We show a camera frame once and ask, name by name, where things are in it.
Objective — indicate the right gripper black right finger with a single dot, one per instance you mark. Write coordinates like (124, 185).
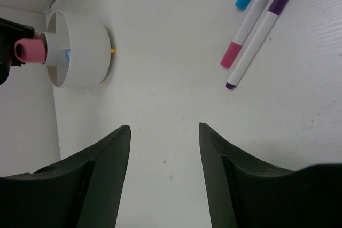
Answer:
(244, 191)

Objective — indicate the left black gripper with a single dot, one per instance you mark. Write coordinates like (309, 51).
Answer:
(11, 32)

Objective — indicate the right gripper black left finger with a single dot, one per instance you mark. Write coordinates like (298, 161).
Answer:
(82, 190)

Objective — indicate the pink glue bottle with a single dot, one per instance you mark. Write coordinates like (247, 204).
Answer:
(30, 51)

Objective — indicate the blue highlighter marker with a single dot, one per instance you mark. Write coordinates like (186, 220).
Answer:
(68, 54)

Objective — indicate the purple capped white pen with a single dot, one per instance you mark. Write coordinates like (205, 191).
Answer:
(256, 42)

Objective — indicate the pink capped white pen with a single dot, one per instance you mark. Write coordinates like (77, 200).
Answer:
(243, 32)

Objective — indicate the white round divided container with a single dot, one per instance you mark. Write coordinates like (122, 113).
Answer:
(90, 48)

